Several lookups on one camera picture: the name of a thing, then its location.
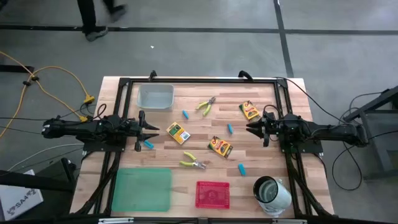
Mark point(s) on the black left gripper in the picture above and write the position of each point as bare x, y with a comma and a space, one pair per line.
133, 127

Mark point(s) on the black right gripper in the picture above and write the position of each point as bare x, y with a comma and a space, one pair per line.
272, 127

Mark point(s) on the yellow crayon box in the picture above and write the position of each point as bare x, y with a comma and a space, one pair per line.
249, 111
220, 146

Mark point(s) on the crayon box with green panel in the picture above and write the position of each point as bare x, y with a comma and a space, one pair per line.
178, 133

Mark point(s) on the yellow-green fruit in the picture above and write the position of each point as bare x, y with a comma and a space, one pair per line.
196, 162

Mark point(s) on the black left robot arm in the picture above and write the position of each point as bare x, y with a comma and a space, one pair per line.
93, 127

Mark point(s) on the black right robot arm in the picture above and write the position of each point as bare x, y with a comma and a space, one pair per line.
326, 130

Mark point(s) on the clear plastic container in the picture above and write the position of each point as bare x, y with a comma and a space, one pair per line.
155, 96

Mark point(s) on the green translucent plastic bin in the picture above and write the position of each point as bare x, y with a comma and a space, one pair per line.
141, 189

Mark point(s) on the white tall cup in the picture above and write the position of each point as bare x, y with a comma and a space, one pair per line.
280, 196

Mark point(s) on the red slotted plastic basket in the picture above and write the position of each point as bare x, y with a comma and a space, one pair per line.
213, 195

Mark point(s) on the black metal stand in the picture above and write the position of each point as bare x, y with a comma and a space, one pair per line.
373, 140

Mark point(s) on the black floor equipment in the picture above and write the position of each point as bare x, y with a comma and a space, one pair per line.
31, 180

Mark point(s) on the person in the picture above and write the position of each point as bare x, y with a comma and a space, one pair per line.
88, 15

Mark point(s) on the white cardboard box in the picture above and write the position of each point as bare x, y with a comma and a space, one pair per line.
18, 199

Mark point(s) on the black floor plate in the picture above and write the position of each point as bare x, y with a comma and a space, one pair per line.
15, 69

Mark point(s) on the black aluminium table frame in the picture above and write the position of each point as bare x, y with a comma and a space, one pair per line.
202, 80

